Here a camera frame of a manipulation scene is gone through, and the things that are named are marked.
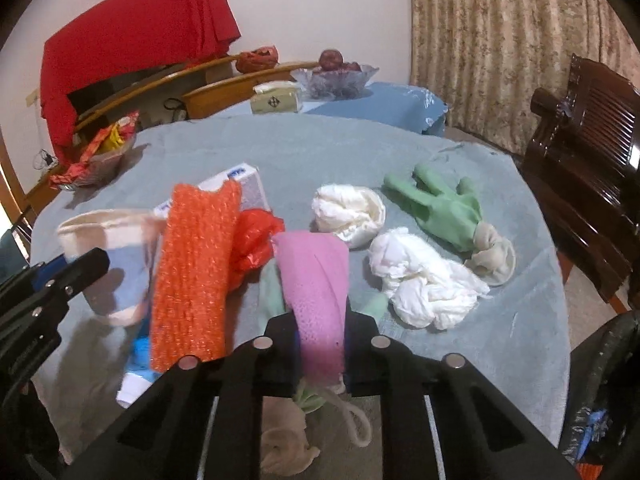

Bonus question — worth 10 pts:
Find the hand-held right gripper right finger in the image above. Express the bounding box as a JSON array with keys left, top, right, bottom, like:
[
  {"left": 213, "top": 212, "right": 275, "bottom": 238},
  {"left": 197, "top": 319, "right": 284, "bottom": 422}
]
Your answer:
[{"left": 345, "top": 312, "right": 576, "bottom": 480}]

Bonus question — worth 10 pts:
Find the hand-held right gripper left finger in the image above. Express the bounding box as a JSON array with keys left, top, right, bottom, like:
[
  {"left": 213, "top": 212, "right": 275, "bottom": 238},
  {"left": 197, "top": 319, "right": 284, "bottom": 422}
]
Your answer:
[{"left": 65, "top": 316, "right": 303, "bottom": 480}]

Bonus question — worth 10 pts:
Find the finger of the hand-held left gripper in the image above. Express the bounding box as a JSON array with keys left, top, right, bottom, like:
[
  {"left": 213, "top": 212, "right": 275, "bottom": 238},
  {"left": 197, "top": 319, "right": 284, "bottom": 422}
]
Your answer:
[
  {"left": 0, "top": 249, "right": 111, "bottom": 356},
  {"left": 0, "top": 256, "right": 66, "bottom": 306}
]

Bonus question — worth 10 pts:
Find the white and blue paper cup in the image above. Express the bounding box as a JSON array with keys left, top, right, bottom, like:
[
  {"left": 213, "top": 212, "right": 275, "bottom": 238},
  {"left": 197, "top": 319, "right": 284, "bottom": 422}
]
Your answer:
[{"left": 56, "top": 209, "right": 166, "bottom": 328}]

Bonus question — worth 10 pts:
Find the pink scrub cloth with cord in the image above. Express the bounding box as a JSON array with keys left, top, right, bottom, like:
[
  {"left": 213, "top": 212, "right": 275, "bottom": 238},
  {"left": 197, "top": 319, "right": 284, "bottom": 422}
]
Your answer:
[{"left": 271, "top": 230, "right": 373, "bottom": 448}]

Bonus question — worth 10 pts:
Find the blue hand cream tube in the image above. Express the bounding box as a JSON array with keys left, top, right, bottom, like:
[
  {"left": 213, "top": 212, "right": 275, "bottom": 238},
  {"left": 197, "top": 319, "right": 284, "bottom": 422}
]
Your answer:
[{"left": 116, "top": 337, "right": 153, "bottom": 408}]

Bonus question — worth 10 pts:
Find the green glove with beige cuff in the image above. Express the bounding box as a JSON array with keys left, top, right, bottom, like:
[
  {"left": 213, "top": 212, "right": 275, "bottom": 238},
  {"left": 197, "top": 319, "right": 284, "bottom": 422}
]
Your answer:
[
  {"left": 257, "top": 260, "right": 388, "bottom": 476},
  {"left": 382, "top": 162, "right": 517, "bottom": 288}
]

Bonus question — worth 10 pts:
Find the black trash bag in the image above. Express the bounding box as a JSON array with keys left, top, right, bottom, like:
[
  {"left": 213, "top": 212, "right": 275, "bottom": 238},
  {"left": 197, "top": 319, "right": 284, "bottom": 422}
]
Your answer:
[{"left": 557, "top": 310, "right": 640, "bottom": 480}]

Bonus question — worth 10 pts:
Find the large crumpled white tissue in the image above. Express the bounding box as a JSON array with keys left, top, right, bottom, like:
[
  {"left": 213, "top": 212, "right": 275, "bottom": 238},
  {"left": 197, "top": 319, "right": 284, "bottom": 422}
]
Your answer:
[{"left": 367, "top": 227, "right": 492, "bottom": 331}]

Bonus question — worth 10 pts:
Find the orange knitted cloth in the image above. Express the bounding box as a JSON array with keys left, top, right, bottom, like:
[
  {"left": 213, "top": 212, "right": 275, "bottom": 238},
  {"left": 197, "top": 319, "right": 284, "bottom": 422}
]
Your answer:
[{"left": 149, "top": 177, "right": 243, "bottom": 373}]

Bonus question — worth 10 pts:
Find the red patterned snack packet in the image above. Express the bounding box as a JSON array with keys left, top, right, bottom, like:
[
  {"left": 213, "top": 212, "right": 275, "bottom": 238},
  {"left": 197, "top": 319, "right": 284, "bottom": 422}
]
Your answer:
[{"left": 48, "top": 127, "right": 118, "bottom": 186}]

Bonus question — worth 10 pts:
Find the crumpled red plastic bag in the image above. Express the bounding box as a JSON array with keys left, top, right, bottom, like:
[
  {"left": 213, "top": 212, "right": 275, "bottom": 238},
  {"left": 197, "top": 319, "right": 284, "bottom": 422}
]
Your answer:
[{"left": 227, "top": 207, "right": 286, "bottom": 291}]

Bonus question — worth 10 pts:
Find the small crumpled white tissue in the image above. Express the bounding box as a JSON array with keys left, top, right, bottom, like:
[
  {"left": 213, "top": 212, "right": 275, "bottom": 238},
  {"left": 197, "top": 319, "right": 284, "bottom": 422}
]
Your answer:
[{"left": 311, "top": 185, "right": 387, "bottom": 250}]

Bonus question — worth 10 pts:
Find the plain red snack packet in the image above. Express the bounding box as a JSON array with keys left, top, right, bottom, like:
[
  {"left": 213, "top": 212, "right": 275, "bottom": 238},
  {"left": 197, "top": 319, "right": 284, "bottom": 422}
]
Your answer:
[{"left": 112, "top": 111, "right": 141, "bottom": 136}]

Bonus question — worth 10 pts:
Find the white box with blue print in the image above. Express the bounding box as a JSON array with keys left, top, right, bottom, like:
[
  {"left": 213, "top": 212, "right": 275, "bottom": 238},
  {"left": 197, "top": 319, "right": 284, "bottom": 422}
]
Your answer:
[{"left": 152, "top": 162, "right": 273, "bottom": 221}]

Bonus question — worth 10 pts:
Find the dark television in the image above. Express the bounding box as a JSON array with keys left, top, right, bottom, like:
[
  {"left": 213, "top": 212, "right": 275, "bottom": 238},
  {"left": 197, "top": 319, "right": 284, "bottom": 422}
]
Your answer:
[{"left": 66, "top": 66, "right": 173, "bottom": 111}]

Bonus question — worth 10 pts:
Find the red hanging cloth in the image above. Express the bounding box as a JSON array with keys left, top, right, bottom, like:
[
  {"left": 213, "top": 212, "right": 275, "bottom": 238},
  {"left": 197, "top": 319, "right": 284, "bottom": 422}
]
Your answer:
[{"left": 39, "top": 0, "right": 242, "bottom": 166}]

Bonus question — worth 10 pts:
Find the blue plastic scrap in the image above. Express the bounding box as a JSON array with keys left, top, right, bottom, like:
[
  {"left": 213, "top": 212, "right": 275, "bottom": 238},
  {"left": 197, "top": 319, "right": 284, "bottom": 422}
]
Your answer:
[{"left": 582, "top": 410, "right": 613, "bottom": 441}]

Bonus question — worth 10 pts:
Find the yellow tissue box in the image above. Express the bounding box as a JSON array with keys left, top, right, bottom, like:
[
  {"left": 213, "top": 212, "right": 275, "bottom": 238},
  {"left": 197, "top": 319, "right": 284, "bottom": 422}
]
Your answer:
[{"left": 250, "top": 81, "right": 304, "bottom": 116}]

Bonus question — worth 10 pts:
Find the light blue tablecloth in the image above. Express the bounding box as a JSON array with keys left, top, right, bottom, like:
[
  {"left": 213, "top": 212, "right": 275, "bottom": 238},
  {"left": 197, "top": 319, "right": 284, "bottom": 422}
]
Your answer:
[{"left": 235, "top": 81, "right": 451, "bottom": 137}]

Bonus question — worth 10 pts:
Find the knotted red plastic bag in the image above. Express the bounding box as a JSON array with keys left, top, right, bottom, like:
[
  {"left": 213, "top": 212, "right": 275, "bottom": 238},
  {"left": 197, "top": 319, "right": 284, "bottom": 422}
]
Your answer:
[{"left": 235, "top": 46, "right": 279, "bottom": 73}]

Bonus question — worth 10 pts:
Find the cut glass fruit bowl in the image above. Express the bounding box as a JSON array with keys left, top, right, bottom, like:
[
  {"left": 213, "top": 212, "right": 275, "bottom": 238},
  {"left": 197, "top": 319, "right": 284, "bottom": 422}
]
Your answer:
[{"left": 290, "top": 62, "right": 378, "bottom": 101}]

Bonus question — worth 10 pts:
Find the dark wooden armchair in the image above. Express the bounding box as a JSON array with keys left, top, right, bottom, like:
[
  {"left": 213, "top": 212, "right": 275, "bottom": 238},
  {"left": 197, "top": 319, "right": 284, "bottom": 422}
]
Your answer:
[{"left": 520, "top": 52, "right": 640, "bottom": 311}]

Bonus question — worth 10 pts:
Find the beige patterned curtain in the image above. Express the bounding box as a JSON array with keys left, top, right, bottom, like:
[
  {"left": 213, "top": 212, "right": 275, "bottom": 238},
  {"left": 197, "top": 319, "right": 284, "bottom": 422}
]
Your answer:
[{"left": 409, "top": 0, "right": 640, "bottom": 156}]

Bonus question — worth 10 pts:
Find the wooden chair with straight rail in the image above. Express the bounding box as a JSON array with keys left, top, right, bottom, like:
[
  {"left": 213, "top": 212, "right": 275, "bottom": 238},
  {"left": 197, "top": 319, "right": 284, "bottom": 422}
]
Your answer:
[{"left": 181, "top": 61, "right": 321, "bottom": 121}]

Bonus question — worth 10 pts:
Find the wooden chair with curved rail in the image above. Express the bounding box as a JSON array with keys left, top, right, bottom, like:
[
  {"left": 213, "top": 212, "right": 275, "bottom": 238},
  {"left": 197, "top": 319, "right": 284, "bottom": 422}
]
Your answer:
[{"left": 74, "top": 54, "right": 241, "bottom": 131}]

